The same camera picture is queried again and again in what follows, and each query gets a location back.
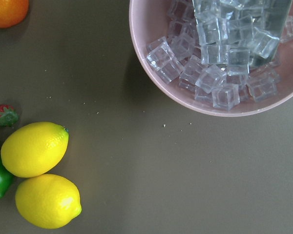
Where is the orange fruit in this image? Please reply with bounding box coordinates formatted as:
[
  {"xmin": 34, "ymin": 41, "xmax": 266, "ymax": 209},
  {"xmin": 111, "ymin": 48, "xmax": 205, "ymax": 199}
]
[{"xmin": 0, "ymin": 0, "xmax": 29, "ymax": 28}]

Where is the red strawberry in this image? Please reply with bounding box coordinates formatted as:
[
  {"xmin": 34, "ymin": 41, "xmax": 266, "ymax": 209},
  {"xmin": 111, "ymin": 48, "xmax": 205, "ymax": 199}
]
[{"xmin": 0, "ymin": 104, "xmax": 19, "ymax": 127}]

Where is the clear ice cube pile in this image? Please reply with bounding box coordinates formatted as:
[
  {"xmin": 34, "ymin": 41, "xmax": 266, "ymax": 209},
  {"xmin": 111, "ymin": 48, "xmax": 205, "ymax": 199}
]
[{"xmin": 146, "ymin": 0, "xmax": 293, "ymax": 110}]

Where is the yellow lemon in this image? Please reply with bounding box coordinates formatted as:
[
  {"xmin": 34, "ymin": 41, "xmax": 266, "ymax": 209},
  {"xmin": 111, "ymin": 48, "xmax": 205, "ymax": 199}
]
[
  {"xmin": 0, "ymin": 122, "xmax": 69, "ymax": 178},
  {"xmin": 15, "ymin": 174, "xmax": 82, "ymax": 229}
]

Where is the yellow lemon upper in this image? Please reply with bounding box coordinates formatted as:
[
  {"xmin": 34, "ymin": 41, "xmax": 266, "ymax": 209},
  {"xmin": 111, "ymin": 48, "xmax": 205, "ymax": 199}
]
[{"xmin": 0, "ymin": 122, "xmax": 69, "ymax": 178}]

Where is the pink bowl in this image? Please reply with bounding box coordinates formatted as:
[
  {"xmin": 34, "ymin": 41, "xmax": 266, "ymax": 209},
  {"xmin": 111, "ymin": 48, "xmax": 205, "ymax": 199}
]
[{"xmin": 129, "ymin": 0, "xmax": 293, "ymax": 117}]

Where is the yellow lemon lower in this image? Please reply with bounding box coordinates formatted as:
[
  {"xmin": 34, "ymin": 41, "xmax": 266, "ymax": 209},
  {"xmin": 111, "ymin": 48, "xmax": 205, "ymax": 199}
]
[{"xmin": 15, "ymin": 174, "xmax": 82, "ymax": 229}]

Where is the metal ice scoop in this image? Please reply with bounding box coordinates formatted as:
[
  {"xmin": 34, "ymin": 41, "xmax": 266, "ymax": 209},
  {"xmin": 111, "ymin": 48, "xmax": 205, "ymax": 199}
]
[{"xmin": 192, "ymin": 0, "xmax": 292, "ymax": 68}]

